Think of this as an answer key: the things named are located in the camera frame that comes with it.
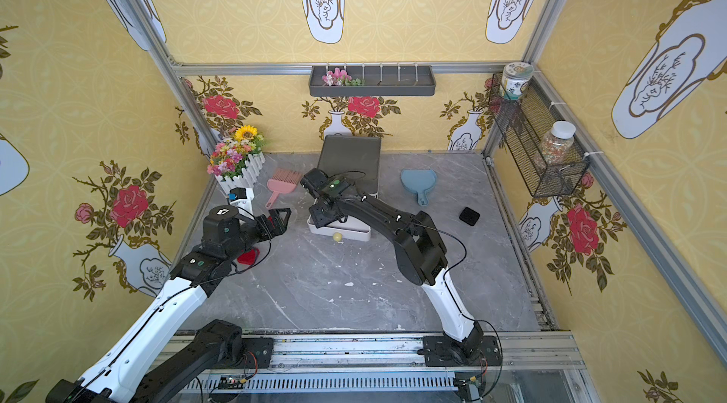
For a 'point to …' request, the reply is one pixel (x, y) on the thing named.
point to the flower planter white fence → (237, 159)
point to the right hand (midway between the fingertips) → (336, 206)
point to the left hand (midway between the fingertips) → (269, 212)
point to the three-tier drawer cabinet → (360, 153)
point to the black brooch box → (469, 216)
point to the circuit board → (231, 382)
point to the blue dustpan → (418, 181)
